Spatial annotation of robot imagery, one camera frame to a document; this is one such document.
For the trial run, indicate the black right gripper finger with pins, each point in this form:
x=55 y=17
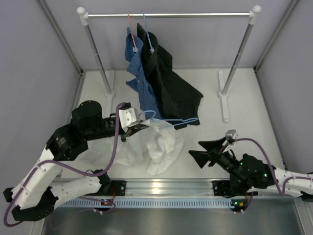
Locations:
x=209 y=146
x=203 y=158

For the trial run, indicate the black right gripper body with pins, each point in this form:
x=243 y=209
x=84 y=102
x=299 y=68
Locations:
x=226 y=161

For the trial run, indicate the white shirt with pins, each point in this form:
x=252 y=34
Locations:
x=161 y=144

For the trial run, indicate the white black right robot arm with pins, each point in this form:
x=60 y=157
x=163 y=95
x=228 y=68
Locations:
x=250 y=174

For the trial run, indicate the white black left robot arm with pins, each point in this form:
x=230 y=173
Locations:
x=51 y=182

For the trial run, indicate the blue checkered shirt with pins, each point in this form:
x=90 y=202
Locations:
x=146 y=96

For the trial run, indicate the dark striped shirt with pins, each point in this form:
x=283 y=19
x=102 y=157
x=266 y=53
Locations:
x=177 y=99

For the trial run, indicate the light blue hanger under dark shirt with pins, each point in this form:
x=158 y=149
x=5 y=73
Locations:
x=147 y=41

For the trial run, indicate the white clothes rack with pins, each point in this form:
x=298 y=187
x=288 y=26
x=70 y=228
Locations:
x=224 y=82

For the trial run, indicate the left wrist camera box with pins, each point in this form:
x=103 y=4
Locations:
x=128 y=116

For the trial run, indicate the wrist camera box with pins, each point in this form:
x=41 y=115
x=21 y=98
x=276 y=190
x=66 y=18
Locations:
x=128 y=116
x=231 y=136

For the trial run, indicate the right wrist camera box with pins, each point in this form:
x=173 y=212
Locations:
x=231 y=136

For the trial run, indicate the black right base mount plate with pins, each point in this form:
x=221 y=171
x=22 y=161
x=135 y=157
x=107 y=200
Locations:
x=222 y=188

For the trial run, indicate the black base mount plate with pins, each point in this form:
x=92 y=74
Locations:
x=117 y=188
x=222 y=188

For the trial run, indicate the grey aluminium frame profile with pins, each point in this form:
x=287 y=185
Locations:
x=65 y=45

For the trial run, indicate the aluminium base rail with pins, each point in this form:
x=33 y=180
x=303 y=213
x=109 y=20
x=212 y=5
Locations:
x=169 y=188

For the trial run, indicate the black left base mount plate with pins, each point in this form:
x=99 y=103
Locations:
x=117 y=188

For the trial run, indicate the white slotted cable duct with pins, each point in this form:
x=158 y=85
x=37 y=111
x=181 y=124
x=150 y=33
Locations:
x=176 y=203

